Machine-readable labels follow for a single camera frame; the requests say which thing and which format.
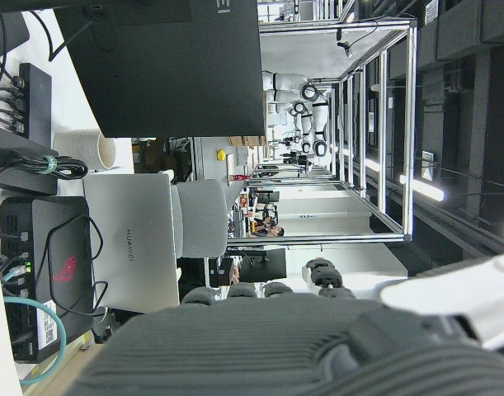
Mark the black mini PC red logo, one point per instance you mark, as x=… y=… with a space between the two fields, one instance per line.
x=66 y=255

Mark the white humanoid robot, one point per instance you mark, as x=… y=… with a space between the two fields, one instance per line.
x=295 y=82

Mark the camera on frame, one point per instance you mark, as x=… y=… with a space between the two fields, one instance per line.
x=345 y=44

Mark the black USB dock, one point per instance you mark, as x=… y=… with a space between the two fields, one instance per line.
x=38 y=103

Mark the large black monitor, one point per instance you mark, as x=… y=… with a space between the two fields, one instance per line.
x=169 y=70

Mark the silver Huawei laptop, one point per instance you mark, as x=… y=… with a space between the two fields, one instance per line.
x=128 y=231

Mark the black flat device box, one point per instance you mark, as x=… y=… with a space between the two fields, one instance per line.
x=16 y=181

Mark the aluminium profile frame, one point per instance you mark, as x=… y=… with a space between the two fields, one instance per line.
x=410 y=123

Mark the seated person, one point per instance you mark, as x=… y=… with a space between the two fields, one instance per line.
x=272 y=231

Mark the right robot hand grey glove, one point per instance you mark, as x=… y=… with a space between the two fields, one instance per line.
x=251 y=350

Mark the white paper cup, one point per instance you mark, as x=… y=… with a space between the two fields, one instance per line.
x=80 y=148

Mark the grey office chair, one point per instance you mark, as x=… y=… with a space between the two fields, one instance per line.
x=202 y=218

